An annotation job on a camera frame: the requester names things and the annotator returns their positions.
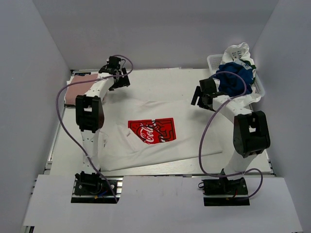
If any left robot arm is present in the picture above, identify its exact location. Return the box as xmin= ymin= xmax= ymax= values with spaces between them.
xmin=75 ymin=62 xmax=130 ymax=172

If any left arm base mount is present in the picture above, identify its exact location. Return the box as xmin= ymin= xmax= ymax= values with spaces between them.
xmin=71 ymin=171 xmax=122 ymax=204

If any folded pink t-shirt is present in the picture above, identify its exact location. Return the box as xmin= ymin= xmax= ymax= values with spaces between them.
xmin=65 ymin=73 xmax=98 ymax=106

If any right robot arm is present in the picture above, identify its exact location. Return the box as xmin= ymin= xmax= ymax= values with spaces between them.
xmin=191 ymin=78 xmax=271 ymax=194

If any green and white t-shirt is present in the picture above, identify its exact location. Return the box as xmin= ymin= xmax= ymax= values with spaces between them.
xmin=239 ymin=59 xmax=257 ymax=85

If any blue t-shirt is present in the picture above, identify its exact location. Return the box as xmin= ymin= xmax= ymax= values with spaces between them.
xmin=215 ymin=60 xmax=252 ymax=97

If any white red-print t-shirt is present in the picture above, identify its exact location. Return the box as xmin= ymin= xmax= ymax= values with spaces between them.
xmin=99 ymin=100 xmax=213 ymax=171

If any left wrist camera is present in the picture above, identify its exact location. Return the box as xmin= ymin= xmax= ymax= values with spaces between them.
xmin=106 ymin=56 xmax=122 ymax=70

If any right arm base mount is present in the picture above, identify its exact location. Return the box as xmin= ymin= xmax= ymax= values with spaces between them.
xmin=198 ymin=178 xmax=250 ymax=207

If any white plastic basket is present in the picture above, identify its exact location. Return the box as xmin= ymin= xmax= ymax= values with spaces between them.
xmin=207 ymin=54 xmax=265 ymax=97

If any white printed t-shirt in basket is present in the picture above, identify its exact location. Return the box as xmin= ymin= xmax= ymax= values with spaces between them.
xmin=221 ymin=42 xmax=261 ymax=106

